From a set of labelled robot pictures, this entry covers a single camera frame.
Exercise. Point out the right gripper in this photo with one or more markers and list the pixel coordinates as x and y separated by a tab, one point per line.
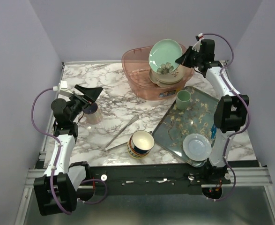
183	60

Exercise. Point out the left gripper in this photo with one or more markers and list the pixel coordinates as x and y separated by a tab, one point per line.
90	93

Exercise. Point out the green plate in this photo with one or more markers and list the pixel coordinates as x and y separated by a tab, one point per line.
163	55

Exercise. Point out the cream divided plate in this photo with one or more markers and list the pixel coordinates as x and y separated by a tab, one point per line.
156	80

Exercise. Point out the colourful striped bowl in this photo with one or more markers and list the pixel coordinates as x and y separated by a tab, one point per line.
140	144

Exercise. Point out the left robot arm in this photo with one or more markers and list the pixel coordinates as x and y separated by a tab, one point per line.
56	189

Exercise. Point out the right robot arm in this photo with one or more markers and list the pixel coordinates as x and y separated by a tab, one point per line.
231	115

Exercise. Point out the pink transparent plastic bin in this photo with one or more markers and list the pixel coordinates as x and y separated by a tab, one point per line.
135	63

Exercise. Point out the iridescent pink mug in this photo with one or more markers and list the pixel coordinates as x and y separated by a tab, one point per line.
91	115

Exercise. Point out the green plastic cup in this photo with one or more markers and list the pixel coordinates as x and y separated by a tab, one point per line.
182	99

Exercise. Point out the metal tongs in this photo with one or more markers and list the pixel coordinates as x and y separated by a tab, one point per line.
133	119

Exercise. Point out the floral blossom tray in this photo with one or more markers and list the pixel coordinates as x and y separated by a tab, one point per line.
176	124

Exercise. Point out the blue metallic fork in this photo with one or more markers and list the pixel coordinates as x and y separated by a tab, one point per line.
213	131

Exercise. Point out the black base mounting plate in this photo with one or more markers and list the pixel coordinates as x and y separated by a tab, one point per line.
163	179

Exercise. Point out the light blue saucer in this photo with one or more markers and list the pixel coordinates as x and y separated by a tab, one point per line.
197	147

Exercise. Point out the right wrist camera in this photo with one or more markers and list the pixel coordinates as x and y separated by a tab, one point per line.
197	45

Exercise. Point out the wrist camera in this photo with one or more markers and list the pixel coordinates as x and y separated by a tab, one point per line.
63	87
197	45

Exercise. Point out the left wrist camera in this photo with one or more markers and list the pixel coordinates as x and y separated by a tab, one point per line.
63	87

